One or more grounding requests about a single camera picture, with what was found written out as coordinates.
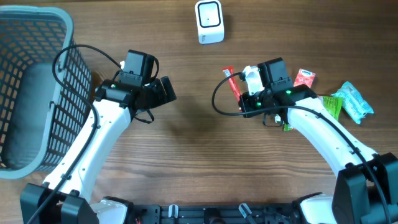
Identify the red Nescafe coffee stick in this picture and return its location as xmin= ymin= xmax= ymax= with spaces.
xmin=222 ymin=66 xmax=241 ymax=111

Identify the orange Kleenex tissue pack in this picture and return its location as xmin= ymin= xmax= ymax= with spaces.
xmin=294 ymin=68 xmax=316 ymax=88

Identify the green snack bag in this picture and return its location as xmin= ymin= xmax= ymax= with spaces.
xmin=283 ymin=95 xmax=345 ymax=132

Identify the teal tissue pack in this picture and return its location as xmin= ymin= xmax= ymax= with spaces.
xmin=331 ymin=82 xmax=374 ymax=124

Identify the green white small box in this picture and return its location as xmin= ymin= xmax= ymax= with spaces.
xmin=274 ymin=114 xmax=281 ymax=124

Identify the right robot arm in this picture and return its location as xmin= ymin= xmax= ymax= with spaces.
xmin=239 ymin=58 xmax=397 ymax=223

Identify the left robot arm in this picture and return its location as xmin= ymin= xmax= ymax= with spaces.
xmin=20 ymin=50 xmax=176 ymax=223

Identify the white barcode scanner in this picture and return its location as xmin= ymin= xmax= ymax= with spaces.
xmin=195 ymin=0 xmax=224 ymax=45

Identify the grey plastic mesh basket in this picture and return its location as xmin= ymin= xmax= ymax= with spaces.
xmin=1 ymin=6 xmax=93 ymax=179

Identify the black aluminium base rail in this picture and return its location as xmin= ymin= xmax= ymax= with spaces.
xmin=127 ymin=203 xmax=301 ymax=224

